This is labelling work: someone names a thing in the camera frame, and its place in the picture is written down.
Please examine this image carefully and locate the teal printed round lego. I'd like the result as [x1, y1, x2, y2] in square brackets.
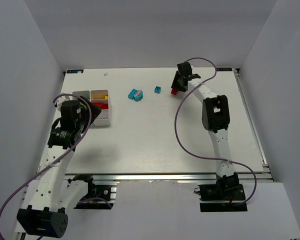
[134, 90, 143, 102]

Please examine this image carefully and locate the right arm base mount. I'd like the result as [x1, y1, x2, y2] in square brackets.
[193, 184, 248, 213]

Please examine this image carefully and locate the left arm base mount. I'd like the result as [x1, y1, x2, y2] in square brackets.
[67, 174, 114, 210]

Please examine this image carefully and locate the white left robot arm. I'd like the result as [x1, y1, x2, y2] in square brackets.
[16, 93, 102, 239]

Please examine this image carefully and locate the red lego brick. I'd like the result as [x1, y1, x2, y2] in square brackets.
[170, 88, 178, 95]
[93, 102, 109, 110]

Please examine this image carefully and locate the white compartment container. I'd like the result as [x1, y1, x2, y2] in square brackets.
[72, 89, 112, 127]

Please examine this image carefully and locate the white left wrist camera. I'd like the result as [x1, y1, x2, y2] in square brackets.
[54, 96, 70, 111]

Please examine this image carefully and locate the blue long lego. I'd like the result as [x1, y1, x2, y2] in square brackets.
[128, 88, 138, 100]

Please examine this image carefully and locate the blue label right corner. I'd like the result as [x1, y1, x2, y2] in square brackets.
[216, 67, 233, 72]

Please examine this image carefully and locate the red lego brick top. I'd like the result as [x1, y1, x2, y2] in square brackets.
[170, 88, 178, 95]

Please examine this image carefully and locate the blue label corner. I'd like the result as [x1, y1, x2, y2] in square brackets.
[66, 69, 84, 74]
[216, 67, 233, 72]

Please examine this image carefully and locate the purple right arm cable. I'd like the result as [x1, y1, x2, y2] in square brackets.
[174, 57, 258, 206]

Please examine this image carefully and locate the yellow lego brick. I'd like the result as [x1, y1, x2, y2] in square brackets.
[92, 94, 109, 100]

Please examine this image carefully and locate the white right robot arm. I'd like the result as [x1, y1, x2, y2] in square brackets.
[171, 61, 239, 198]

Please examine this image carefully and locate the teal small lego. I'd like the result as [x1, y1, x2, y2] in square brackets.
[154, 86, 161, 94]

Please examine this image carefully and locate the blue label left corner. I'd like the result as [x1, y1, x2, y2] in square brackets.
[66, 69, 84, 74]

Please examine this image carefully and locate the aluminium table front rail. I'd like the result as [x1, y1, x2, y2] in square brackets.
[62, 171, 275, 182]

